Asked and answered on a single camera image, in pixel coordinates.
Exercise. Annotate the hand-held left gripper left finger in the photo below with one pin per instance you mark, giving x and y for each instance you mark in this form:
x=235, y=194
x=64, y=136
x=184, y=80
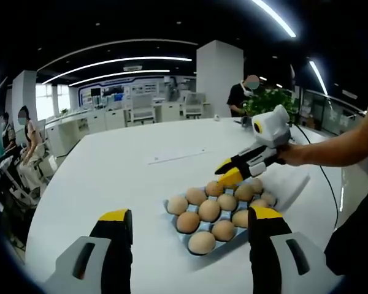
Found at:
x=101, y=263

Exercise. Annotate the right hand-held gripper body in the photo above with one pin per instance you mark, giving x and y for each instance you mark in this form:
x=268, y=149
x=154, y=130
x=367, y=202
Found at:
x=274, y=128

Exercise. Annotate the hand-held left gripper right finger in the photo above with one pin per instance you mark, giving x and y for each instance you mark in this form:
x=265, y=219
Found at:
x=279, y=263

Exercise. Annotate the single brown egg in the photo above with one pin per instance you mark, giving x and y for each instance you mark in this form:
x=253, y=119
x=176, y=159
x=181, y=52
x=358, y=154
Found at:
x=214, y=188

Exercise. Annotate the group of brown eggs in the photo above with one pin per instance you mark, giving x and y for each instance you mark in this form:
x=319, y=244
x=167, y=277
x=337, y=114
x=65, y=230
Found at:
x=208, y=209

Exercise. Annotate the blue egg tray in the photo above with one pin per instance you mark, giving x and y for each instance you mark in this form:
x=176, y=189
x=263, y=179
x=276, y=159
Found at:
x=184, y=239

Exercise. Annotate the white foam egg holder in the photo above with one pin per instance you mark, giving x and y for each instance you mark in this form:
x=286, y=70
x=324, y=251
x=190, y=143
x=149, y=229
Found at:
x=288, y=183

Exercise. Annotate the person's right hand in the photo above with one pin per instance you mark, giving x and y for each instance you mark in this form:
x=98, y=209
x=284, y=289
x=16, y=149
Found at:
x=289, y=154

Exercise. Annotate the green leafy plant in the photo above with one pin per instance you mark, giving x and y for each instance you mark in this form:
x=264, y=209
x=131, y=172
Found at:
x=270, y=98

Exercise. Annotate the grey plush toy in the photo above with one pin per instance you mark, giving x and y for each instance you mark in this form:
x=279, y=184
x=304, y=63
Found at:
x=243, y=122

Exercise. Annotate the small white toy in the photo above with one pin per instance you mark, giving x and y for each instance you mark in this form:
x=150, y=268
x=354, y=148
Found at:
x=217, y=118

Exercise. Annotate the ceiling light strip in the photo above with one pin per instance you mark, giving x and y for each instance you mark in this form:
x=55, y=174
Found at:
x=119, y=61
x=119, y=74
x=318, y=76
x=276, y=18

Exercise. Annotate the white flat strip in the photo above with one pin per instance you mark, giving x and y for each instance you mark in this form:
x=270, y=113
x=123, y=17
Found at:
x=178, y=156

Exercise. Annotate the white table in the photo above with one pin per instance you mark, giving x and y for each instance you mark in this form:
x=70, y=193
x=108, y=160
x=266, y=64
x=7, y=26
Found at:
x=110, y=177

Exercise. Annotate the white cabinet row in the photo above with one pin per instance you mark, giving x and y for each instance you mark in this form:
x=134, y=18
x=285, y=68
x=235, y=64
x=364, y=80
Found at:
x=110, y=118

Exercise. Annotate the ceiling air vent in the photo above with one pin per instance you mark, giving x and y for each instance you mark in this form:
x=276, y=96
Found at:
x=133, y=67

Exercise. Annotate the wall display board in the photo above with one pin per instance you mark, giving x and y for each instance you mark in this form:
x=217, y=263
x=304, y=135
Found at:
x=116, y=92

